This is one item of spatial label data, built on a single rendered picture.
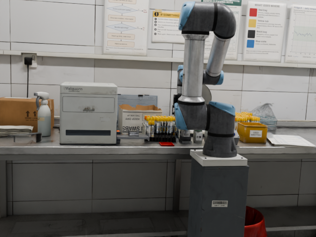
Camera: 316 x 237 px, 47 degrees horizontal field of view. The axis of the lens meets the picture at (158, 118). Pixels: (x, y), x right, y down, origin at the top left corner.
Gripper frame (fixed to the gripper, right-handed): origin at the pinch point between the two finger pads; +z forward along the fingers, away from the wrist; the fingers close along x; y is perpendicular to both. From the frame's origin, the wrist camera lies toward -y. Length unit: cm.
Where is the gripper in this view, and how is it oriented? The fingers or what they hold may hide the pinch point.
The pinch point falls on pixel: (185, 131)
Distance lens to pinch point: 199.5
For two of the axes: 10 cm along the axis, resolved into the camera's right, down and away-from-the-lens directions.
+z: -0.4, 9.9, 1.3
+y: -9.8, -0.1, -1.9
